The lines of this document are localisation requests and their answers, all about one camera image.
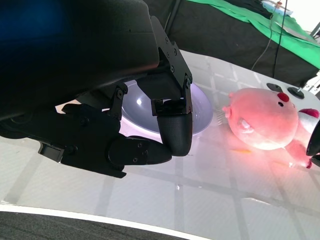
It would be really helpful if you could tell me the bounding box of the black backdrop curtain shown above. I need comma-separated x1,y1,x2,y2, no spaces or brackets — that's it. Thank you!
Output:
147,0,320,87

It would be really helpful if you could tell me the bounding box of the black round fitting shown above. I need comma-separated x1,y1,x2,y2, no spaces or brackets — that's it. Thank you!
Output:
287,86,305,99

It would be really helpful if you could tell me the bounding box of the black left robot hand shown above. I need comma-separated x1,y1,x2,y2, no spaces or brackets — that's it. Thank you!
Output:
0,0,194,180

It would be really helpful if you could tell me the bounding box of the grey flat sheet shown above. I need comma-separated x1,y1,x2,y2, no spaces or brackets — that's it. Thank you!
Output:
274,21,313,41

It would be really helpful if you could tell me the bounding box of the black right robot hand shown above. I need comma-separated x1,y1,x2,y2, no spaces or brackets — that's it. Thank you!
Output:
305,122,320,167

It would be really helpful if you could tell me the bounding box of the pink plush doll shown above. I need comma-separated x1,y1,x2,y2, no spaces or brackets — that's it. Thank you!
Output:
222,87,320,169

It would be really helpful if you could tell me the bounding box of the silver metal frame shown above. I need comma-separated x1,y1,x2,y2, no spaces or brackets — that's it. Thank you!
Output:
299,74,320,96

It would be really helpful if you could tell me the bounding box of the thin dark hanging cable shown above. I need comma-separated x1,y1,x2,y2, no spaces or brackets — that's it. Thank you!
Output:
163,0,182,33

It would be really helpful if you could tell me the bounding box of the thin black cable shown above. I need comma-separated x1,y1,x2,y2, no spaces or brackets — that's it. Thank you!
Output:
273,0,288,79

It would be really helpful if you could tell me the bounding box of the light blue flat box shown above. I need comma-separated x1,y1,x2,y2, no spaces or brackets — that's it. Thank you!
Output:
261,0,293,16

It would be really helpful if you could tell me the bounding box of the lavender round plate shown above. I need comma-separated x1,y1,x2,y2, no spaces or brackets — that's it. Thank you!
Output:
119,79,215,138

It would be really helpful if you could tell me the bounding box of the thin grey hanging cable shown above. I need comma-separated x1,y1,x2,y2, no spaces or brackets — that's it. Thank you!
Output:
251,7,276,71

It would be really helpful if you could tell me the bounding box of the green cloth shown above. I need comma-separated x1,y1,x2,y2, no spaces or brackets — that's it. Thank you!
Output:
197,0,320,69

